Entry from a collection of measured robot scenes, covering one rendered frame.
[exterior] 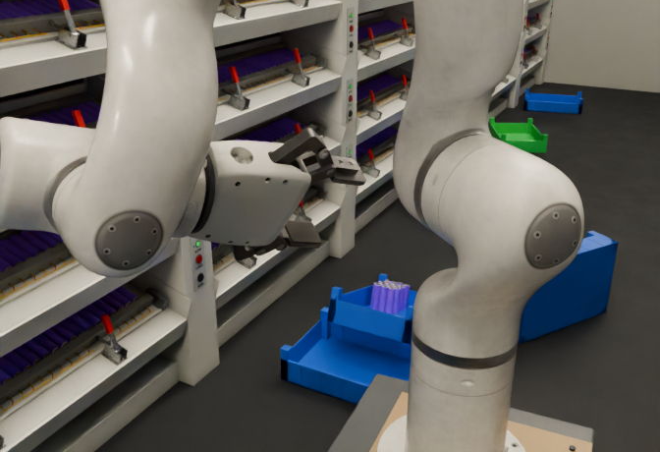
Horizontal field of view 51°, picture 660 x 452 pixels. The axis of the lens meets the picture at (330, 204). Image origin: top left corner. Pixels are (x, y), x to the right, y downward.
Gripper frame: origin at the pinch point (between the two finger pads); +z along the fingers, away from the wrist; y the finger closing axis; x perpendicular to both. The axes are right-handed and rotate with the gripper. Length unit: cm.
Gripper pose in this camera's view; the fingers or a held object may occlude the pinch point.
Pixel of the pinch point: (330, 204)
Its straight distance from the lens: 69.8
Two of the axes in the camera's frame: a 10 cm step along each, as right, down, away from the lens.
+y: -4.7, 6.9, 5.5
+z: 8.0, 0.8, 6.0
